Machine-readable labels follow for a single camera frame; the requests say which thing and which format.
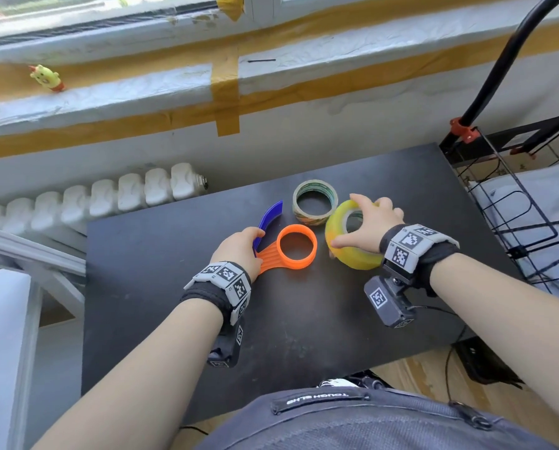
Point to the person's right hand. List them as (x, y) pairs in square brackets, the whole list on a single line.
[(373, 227)]

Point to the person's left hand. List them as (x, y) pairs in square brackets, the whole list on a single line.
[(235, 248)]

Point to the person's right thumb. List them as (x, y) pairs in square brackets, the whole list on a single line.
[(342, 242)]

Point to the person's left fingers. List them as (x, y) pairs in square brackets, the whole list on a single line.
[(256, 233)]

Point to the yellow tape roll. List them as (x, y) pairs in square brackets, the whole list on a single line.
[(354, 258)]

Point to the blue curved plastic blade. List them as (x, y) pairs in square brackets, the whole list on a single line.
[(270, 215)]

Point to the person's right forearm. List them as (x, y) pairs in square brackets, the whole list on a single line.
[(504, 313)]

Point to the person's left forearm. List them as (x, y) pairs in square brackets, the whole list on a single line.
[(143, 379)]

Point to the green clear tape roll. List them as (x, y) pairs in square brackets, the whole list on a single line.
[(302, 215)]

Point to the gray marker left wristband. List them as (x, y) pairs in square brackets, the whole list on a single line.
[(228, 276)]

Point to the gray marker wristband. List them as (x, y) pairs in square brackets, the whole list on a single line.
[(228, 276), (408, 246)]

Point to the gray marker right wristband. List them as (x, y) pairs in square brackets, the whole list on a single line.
[(408, 246)]

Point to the short yellow masking tape strip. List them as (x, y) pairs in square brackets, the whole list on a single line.
[(225, 98)]

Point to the black white shoe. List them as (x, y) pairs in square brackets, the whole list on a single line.
[(340, 383)]

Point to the long yellow masking tape strip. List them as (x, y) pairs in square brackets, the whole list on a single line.
[(307, 91), (120, 72)]

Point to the white radiator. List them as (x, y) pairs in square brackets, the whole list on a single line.
[(96, 199)]

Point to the red clamp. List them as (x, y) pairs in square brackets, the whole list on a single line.
[(464, 131)]

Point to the thin black stick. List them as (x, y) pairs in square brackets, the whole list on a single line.
[(260, 60)]

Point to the black box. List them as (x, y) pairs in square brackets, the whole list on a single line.
[(481, 360)]

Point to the person's gray trousers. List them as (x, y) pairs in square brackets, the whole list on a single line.
[(354, 426)]

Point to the white plastic sill cover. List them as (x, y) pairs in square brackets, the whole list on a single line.
[(120, 96)]

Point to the light blue bedding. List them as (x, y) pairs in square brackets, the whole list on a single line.
[(556, 201)]

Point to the crumpled yellow tape wad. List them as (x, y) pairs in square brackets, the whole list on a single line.
[(230, 5)]

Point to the black bent lamp tube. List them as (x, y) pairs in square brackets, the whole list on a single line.
[(504, 60)]

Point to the yellow toy figure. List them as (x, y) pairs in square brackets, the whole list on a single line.
[(47, 78)]

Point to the white cabinet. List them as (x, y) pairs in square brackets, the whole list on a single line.
[(0, 360)]

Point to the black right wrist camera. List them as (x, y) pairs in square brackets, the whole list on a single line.
[(387, 299)]

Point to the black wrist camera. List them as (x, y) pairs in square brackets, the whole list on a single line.
[(387, 299), (225, 346)]

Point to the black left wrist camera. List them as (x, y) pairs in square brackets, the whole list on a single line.
[(225, 346)]

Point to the white frame rail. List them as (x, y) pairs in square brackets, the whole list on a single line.
[(35, 250)]

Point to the white window frame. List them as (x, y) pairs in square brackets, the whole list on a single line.
[(120, 21)]

